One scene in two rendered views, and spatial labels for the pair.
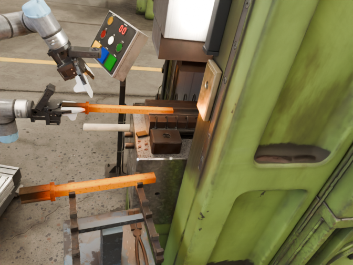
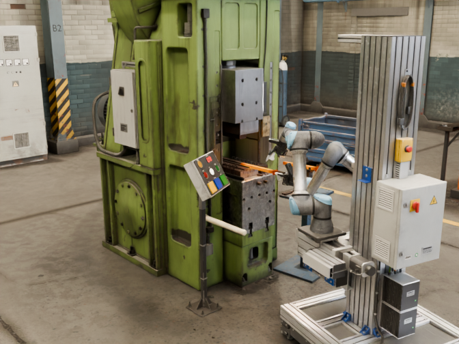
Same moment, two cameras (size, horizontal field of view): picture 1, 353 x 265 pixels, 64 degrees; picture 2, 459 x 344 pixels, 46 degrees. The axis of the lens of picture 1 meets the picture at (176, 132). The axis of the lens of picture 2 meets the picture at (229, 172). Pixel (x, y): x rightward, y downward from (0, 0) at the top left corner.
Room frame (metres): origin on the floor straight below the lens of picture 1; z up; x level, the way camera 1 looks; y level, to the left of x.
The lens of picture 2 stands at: (2.93, 3.87, 2.09)
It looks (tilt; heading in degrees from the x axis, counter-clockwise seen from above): 15 degrees down; 245
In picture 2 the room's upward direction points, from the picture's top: straight up
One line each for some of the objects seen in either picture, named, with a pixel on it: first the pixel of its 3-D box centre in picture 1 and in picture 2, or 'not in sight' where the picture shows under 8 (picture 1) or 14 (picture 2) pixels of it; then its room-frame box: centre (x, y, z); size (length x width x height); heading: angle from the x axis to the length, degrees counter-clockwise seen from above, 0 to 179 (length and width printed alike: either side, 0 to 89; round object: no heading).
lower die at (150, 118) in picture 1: (190, 115); (231, 166); (1.12, -0.05, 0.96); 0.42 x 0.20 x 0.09; 108
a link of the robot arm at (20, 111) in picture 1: (23, 109); not in sight; (0.87, 0.61, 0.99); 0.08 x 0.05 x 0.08; 18
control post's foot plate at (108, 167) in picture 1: (118, 169); (203, 302); (1.56, 0.39, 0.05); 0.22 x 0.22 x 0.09; 18
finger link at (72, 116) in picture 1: (73, 114); not in sight; (0.92, 0.43, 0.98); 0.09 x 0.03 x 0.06; 105
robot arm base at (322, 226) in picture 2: not in sight; (322, 222); (1.04, 1.15, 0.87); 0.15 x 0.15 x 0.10
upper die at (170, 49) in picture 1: (208, 41); (231, 123); (1.12, -0.05, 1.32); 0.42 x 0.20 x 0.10; 108
